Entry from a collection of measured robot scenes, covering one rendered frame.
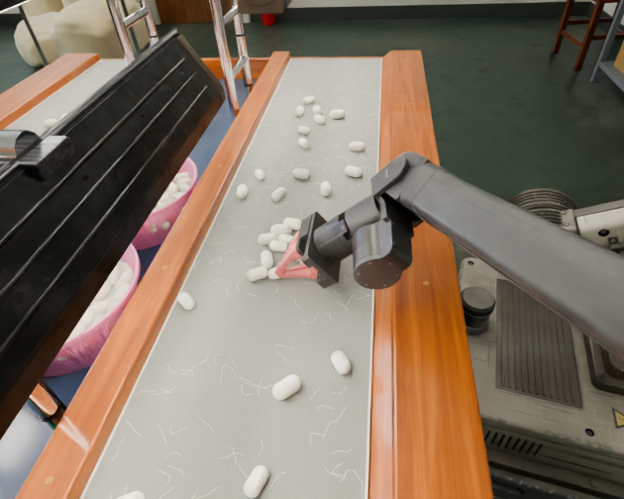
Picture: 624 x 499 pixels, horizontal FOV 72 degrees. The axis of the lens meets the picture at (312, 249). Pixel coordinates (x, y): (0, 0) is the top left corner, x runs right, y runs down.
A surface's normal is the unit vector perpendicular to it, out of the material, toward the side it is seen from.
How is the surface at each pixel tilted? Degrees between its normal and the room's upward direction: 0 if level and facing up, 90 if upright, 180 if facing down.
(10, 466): 0
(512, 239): 50
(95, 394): 0
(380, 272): 94
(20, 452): 0
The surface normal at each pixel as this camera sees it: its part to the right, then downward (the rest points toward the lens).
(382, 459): -0.73, -0.56
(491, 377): -0.05, -0.74
